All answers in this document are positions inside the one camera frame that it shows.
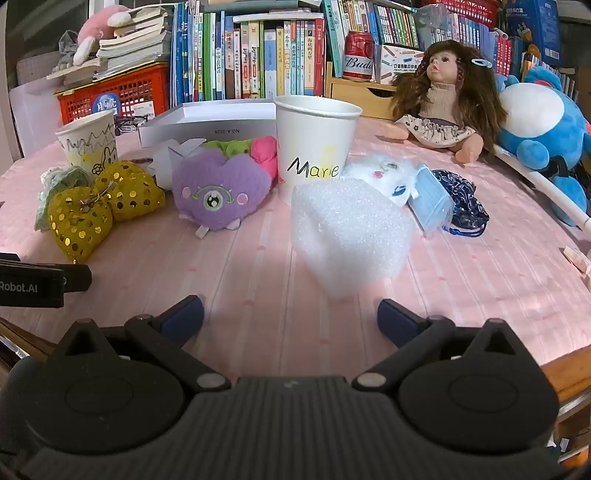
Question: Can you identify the blue carton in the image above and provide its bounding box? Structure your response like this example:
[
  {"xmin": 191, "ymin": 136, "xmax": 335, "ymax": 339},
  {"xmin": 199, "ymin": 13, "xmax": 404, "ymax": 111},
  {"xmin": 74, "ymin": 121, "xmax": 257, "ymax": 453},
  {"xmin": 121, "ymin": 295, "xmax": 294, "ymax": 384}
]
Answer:
[{"xmin": 503, "ymin": 0, "xmax": 564, "ymax": 70}]

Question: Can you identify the brown haired doll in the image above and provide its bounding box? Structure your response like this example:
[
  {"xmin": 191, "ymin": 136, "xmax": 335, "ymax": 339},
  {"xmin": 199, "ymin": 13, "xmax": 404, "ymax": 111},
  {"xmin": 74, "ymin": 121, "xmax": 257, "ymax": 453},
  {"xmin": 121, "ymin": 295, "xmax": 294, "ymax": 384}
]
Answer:
[{"xmin": 382, "ymin": 39, "xmax": 509, "ymax": 165}]

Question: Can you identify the wooden drawer organizer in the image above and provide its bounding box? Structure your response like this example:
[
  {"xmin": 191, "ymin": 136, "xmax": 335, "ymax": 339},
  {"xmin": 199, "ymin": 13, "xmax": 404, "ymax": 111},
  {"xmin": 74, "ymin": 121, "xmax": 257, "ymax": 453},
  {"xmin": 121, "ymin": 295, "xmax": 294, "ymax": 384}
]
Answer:
[{"xmin": 324, "ymin": 62, "xmax": 407, "ymax": 121}]

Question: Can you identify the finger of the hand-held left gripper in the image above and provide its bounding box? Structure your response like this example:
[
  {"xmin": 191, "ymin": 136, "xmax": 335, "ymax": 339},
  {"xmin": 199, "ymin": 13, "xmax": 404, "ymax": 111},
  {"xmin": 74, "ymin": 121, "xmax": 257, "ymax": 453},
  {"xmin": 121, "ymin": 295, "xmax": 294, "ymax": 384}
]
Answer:
[{"xmin": 62, "ymin": 264, "xmax": 92, "ymax": 292}]

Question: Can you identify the white foam block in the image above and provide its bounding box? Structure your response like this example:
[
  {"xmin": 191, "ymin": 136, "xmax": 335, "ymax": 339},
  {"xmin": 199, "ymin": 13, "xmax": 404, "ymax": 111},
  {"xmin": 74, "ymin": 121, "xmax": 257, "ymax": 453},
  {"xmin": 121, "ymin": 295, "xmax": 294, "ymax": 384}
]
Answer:
[{"xmin": 290, "ymin": 178, "xmax": 415, "ymax": 301}]

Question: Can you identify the red mesh basket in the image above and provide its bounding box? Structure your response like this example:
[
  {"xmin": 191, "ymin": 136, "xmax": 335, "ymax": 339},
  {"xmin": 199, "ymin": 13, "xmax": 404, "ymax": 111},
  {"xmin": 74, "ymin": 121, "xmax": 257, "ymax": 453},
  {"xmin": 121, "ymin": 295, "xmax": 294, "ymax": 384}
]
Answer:
[{"xmin": 418, "ymin": 0, "xmax": 502, "ymax": 28}]

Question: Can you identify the stack of flat notebooks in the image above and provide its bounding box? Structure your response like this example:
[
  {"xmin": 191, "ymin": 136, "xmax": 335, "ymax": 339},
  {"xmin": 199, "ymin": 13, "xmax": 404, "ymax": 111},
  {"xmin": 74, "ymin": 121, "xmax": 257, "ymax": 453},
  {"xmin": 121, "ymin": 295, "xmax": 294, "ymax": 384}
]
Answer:
[{"xmin": 203, "ymin": 0, "xmax": 324, "ymax": 24}]

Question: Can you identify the white fluffy plush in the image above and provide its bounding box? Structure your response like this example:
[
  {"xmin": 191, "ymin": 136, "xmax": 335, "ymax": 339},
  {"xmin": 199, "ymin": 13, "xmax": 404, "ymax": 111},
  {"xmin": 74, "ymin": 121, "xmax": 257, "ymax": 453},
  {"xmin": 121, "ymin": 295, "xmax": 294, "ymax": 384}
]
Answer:
[{"xmin": 342, "ymin": 154, "xmax": 423, "ymax": 208}]

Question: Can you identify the green checked cloth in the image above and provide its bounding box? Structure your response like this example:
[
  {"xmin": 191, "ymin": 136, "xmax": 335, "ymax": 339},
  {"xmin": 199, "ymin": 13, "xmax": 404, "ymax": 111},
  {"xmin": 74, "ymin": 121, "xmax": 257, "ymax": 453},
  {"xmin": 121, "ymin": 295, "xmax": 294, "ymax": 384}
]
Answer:
[{"xmin": 58, "ymin": 166, "xmax": 96, "ymax": 192}]

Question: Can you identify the purple heart plush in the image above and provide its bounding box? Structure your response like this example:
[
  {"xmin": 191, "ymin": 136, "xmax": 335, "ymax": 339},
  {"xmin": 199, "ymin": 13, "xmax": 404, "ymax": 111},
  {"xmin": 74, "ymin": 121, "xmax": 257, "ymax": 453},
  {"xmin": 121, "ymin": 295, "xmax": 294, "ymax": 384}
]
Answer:
[{"xmin": 172, "ymin": 148, "xmax": 272, "ymax": 241}]

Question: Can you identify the navy patterned pouch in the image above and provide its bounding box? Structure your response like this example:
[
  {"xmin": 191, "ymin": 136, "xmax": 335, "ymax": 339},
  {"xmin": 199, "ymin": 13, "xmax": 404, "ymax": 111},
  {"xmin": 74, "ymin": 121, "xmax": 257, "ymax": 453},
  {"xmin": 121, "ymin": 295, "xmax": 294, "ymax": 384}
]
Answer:
[{"xmin": 431, "ymin": 168, "xmax": 490, "ymax": 237}]

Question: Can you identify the wooden clothespin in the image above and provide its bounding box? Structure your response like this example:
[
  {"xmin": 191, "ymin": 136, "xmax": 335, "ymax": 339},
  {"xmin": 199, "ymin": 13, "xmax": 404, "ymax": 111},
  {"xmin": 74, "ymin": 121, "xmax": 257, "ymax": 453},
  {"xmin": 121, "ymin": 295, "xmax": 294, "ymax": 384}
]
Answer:
[{"xmin": 562, "ymin": 246, "xmax": 591, "ymax": 291}]

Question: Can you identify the pink and green plush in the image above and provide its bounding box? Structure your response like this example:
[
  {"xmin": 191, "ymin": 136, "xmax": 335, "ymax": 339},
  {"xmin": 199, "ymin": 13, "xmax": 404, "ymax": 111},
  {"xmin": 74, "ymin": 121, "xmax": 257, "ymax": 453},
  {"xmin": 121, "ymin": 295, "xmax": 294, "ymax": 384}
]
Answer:
[{"xmin": 205, "ymin": 136, "xmax": 279, "ymax": 181}]

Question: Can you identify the red beer can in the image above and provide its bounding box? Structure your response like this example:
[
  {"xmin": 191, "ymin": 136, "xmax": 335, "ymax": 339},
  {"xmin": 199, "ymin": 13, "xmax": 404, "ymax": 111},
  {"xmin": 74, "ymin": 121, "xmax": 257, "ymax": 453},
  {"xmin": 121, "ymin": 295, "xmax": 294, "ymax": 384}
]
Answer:
[{"xmin": 342, "ymin": 30, "xmax": 376, "ymax": 81}]

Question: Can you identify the pink tablecloth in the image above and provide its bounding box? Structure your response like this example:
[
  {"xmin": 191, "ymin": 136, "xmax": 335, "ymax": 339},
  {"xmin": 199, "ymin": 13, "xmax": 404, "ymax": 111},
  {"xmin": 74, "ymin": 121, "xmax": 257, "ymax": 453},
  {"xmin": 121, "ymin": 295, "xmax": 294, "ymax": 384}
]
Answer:
[{"xmin": 0, "ymin": 115, "xmax": 591, "ymax": 384}]

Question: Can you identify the pile of worn books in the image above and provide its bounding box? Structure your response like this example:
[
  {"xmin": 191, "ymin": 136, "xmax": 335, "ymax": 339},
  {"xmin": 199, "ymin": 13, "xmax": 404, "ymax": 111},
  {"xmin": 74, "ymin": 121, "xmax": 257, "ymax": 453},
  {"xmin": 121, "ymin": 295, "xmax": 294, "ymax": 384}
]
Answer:
[{"xmin": 46, "ymin": 7, "xmax": 172, "ymax": 88}]

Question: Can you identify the white plastic tube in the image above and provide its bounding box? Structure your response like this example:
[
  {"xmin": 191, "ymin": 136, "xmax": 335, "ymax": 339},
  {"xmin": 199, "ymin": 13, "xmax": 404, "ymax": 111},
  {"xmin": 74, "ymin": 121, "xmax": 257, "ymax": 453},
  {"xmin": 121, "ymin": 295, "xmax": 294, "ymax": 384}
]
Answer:
[{"xmin": 492, "ymin": 143, "xmax": 591, "ymax": 234}]

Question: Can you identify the row of slim paperback books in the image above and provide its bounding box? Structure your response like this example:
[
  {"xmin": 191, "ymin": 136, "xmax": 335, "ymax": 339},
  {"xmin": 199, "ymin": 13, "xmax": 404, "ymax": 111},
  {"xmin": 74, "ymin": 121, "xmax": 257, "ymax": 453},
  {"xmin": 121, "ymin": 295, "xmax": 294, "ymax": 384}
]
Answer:
[{"xmin": 323, "ymin": 0, "xmax": 578, "ymax": 93}]

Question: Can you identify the small white printed box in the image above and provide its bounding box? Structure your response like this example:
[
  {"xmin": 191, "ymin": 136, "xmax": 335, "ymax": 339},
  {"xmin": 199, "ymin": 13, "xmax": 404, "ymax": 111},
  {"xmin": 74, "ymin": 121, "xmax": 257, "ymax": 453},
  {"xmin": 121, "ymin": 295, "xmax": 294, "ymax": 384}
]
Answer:
[{"xmin": 376, "ymin": 44, "xmax": 428, "ymax": 86}]

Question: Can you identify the pink bunny plush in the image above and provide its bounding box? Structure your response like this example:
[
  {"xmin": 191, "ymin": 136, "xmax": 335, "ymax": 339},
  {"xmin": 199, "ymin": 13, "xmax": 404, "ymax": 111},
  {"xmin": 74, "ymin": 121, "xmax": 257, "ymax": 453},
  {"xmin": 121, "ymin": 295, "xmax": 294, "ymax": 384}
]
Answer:
[{"xmin": 74, "ymin": 4, "xmax": 144, "ymax": 65}]

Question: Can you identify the pale floral cloth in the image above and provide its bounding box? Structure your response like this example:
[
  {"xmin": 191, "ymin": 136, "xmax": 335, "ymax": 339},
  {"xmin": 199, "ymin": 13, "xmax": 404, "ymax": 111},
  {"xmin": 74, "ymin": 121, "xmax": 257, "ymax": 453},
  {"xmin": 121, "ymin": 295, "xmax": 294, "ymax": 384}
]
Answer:
[{"xmin": 36, "ymin": 170, "xmax": 63, "ymax": 232}]

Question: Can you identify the red plastic crate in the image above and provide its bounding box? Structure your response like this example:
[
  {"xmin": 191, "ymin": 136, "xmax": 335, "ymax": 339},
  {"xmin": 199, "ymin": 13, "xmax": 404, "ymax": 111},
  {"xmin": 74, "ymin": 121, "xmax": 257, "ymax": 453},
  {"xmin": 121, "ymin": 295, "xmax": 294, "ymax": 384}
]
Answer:
[{"xmin": 54, "ymin": 62, "xmax": 169, "ymax": 124}]

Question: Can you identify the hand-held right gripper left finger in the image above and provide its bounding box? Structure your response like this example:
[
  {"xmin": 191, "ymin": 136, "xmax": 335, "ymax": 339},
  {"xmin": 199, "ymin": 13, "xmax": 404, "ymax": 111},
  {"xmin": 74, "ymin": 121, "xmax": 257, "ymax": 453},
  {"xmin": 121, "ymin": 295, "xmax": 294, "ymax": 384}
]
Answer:
[{"xmin": 58, "ymin": 295, "xmax": 232, "ymax": 394}]

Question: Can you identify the doodled paper cup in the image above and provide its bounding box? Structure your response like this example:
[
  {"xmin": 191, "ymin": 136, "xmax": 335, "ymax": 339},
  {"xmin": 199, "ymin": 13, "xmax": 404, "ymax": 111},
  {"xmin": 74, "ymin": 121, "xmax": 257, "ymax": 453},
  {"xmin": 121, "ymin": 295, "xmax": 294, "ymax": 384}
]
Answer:
[{"xmin": 55, "ymin": 110, "xmax": 118, "ymax": 174}]

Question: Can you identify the white lettered paper cup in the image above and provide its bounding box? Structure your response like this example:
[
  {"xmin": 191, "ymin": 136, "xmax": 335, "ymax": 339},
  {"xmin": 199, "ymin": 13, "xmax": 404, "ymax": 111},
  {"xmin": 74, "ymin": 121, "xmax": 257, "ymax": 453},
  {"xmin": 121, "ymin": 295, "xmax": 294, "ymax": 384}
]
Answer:
[{"xmin": 273, "ymin": 95, "xmax": 363, "ymax": 206}]

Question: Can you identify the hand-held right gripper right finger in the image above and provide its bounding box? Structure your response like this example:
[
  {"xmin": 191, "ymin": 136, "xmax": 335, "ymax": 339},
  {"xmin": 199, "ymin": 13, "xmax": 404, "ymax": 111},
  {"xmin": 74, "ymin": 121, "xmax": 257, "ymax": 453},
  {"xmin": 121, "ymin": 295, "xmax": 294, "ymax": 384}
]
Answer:
[{"xmin": 352, "ymin": 299, "xmax": 529, "ymax": 394}]

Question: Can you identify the row of tall picture books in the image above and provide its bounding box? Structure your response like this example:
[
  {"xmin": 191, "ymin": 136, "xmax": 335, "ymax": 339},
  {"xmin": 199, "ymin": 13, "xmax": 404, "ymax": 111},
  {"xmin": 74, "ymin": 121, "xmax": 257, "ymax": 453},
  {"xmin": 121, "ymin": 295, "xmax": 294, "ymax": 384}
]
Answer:
[{"xmin": 168, "ymin": 4, "xmax": 326, "ymax": 108}]

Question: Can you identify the blue and white plush toy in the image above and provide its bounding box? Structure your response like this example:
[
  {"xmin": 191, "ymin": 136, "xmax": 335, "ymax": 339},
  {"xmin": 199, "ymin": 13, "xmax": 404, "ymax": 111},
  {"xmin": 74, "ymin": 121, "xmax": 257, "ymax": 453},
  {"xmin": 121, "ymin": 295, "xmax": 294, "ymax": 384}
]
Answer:
[{"xmin": 496, "ymin": 65, "xmax": 591, "ymax": 227}]

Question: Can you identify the light blue face mask pack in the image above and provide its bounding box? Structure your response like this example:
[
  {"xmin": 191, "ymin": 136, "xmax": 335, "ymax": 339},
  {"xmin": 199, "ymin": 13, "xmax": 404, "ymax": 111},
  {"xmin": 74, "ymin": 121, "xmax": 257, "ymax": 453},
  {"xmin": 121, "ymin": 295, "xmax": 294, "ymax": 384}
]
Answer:
[{"xmin": 409, "ymin": 162, "xmax": 455, "ymax": 237}]

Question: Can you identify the wooden table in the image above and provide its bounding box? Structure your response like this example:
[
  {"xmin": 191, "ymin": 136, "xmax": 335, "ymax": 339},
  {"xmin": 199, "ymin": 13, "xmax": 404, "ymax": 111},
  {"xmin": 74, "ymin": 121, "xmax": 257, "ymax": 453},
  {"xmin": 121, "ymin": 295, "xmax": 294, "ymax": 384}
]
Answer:
[{"xmin": 0, "ymin": 316, "xmax": 591, "ymax": 462}]

